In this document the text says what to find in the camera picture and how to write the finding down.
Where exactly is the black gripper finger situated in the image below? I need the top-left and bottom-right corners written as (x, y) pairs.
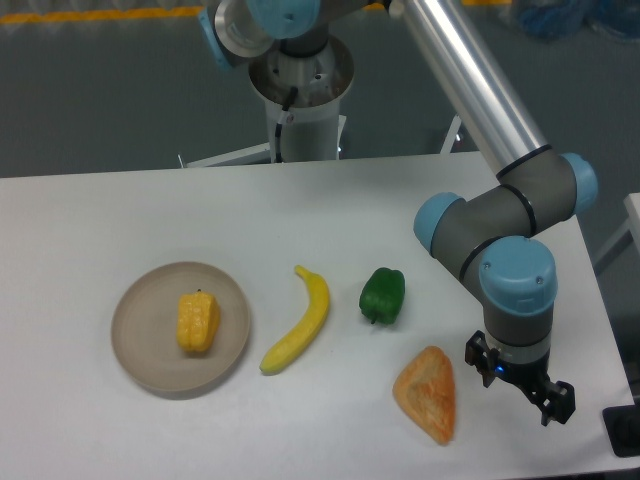
top-left (465, 330), bottom-right (498, 387)
top-left (523, 377), bottom-right (575, 425)

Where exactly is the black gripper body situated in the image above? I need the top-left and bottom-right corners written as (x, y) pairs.
top-left (482, 336), bottom-right (550, 396)

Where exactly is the yellow bell pepper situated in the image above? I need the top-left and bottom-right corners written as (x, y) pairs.
top-left (176, 290), bottom-right (221, 353)

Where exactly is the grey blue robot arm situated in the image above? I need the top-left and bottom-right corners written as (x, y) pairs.
top-left (198, 1), bottom-right (598, 423)

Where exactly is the green bell pepper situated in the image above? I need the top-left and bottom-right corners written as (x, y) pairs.
top-left (359, 267), bottom-right (405, 325)

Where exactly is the beige round plate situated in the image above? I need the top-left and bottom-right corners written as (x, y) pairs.
top-left (111, 262), bottom-right (251, 399)

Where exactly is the orange triangular bread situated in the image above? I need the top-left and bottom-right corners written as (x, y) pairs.
top-left (392, 346), bottom-right (456, 445)

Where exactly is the black device at table edge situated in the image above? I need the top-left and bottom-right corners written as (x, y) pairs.
top-left (602, 405), bottom-right (639, 458)

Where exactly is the yellow banana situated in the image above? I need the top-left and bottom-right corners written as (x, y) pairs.
top-left (259, 265), bottom-right (331, 375)

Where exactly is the white furniture at right edge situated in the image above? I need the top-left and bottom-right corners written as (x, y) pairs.
top-left (592, 192), bottom-right (639, 275)

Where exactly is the blue plastic bag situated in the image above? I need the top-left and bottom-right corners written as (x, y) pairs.
top-left (509, 0), bottom-right (639, 41)

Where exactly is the white metal frame leg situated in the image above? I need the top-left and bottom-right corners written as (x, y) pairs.
top-left (440, 114), bottom-right (464, 155)

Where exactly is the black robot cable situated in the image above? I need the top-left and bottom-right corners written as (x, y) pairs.
top-left (272, 85), bottom-right (300, 164)

